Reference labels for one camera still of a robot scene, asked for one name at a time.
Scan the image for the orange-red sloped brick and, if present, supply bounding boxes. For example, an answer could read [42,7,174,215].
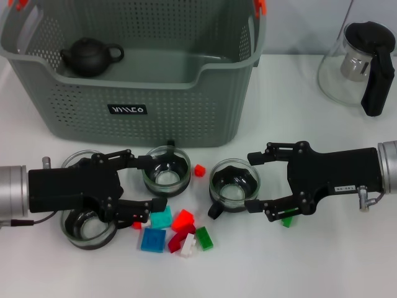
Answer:
[171,209,195,232]

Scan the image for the bright green brick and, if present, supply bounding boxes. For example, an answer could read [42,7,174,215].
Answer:
[280,208,298,228]

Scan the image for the grey perforated storage bin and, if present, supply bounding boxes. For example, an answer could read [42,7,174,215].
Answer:
[0,0,268,149]

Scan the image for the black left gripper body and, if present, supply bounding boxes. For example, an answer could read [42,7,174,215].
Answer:
[28,155,122,222]

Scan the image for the glass pitcher black handle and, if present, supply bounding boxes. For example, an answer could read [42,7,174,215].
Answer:
[316,20,397,117]

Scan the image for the dark green brick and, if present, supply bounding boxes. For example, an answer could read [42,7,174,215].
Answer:
[195,226,215,251]

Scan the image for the teal square brick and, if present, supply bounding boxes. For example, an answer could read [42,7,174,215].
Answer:
[149,205,174,230]

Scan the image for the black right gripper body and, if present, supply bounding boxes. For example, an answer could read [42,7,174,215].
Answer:
[287,141,385,215]

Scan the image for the dark red curved brick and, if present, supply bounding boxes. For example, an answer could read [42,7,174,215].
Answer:
[167,223,197,254]

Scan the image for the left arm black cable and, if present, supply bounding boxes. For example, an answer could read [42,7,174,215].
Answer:
[0,214,63,231]

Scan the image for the white stepped brick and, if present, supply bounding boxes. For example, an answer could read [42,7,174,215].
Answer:
[179,233,199,258]

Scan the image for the blue flat square plate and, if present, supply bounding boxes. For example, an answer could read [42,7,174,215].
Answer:
[140,228,167,253]

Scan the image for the black clay teapot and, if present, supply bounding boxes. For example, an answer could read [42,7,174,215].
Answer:
[60,37,125,78]

